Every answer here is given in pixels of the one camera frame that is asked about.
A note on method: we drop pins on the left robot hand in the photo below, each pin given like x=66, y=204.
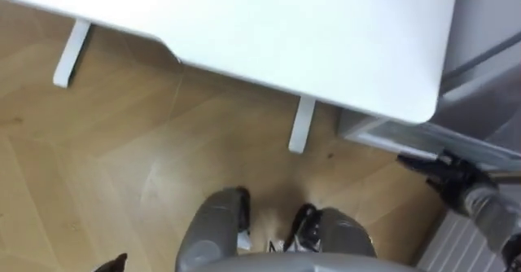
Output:
x=114, y=266

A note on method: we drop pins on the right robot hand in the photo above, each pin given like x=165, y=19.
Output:
x=452, y=178

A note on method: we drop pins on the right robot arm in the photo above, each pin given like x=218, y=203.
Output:
x=496, y=219

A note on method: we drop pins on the white ribbed panel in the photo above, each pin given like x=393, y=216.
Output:
x=452, y=251

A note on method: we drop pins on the robot body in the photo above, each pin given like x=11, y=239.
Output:
x=305, y=264

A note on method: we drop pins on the white desk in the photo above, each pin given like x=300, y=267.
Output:
x=285, y=32

